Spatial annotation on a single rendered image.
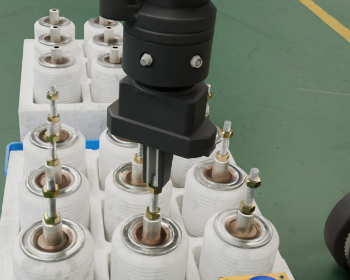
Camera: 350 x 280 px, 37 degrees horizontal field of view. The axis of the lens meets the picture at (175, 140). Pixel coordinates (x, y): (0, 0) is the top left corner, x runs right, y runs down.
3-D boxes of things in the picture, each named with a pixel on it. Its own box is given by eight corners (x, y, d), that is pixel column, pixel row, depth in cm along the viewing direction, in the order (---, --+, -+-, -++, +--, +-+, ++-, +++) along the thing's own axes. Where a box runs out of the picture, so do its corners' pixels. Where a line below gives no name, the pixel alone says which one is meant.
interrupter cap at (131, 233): (126, 212, 68) (126, 208, 67) (184, 221, 67) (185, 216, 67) (114, 253, 61) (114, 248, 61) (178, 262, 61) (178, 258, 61)
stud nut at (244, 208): (255, 213, 64) (256, 208, 64) (242, 214, 64) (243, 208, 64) (251, 204, 66) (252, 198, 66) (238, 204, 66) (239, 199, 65)
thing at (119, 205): (89, 273, 82) (90, 179, 73) (129, 241, 89) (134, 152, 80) (137, 304, 78) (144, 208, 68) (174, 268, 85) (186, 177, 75)
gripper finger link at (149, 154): (158, 173, 62) (162, 127, 58) (145, 186, 59) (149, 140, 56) (146, 169, 62) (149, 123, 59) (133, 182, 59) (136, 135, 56)
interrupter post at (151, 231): (143, 228, 65) (144, 208, 64) (161, 231, 65) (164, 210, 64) (139, 241, 63) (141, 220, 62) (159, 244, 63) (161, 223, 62)
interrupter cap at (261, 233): (208, 243, 64) (209, 239, 64) (218, 206, 71) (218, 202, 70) (270, 256, 63) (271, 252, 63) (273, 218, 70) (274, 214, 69)
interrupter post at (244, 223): (231, 234, 66) (236, 214, 64) (234, 222, 68) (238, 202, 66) (250, 238, 66) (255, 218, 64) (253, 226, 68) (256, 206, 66)
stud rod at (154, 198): (149, 229, 63) (153, 178, 59) (146, 223, 64) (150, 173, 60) (157, 226, 63) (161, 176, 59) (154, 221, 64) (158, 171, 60)
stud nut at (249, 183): (260, 189, 62) (262, 183, 62) (247, 189, 62) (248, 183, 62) (256, 179, 64) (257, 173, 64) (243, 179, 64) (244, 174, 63)
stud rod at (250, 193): (249, 221, 66) (260, 171, 62) (241, 221, 65) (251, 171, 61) (247, 216, 66) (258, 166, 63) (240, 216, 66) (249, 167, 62)
